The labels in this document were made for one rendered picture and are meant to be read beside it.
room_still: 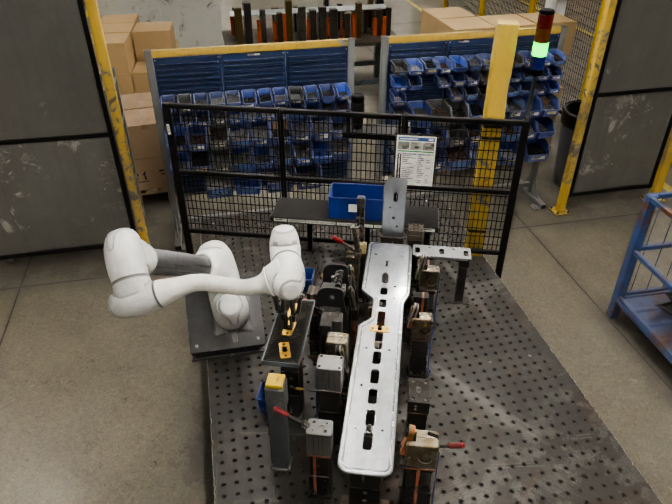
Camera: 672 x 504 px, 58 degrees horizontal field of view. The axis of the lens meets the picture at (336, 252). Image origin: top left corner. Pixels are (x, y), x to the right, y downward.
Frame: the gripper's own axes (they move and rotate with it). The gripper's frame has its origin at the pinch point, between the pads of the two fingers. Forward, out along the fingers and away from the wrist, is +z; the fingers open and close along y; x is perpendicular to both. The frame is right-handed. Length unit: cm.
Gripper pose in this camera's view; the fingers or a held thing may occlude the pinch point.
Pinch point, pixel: (288, 320)
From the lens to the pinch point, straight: 233.0
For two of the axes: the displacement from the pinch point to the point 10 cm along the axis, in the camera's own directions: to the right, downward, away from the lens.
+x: 2.1, -5.5, 8.1
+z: 0.0, 8.3, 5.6
